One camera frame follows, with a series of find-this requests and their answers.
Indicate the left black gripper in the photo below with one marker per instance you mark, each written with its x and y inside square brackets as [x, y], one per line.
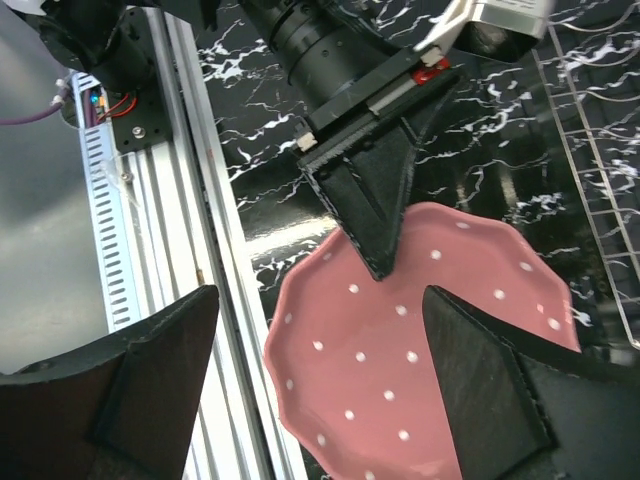
[367, 103]

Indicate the black marble pattern mat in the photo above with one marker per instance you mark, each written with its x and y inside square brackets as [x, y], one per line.
[493, 150]

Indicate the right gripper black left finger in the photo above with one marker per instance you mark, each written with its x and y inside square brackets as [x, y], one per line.
[121, 407]

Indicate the steel two-tier dish rack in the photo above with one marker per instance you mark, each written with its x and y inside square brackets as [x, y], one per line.
[591, 81]

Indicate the aluminium mounting rail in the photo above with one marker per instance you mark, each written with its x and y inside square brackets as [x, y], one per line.
[184, 232]

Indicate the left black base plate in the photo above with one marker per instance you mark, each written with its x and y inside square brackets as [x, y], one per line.
[147, 123]

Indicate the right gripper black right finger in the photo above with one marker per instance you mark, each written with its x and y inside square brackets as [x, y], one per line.
[522, 407]

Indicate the slotted white cable duct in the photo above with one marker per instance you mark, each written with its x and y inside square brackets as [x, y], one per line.
[106, 211]

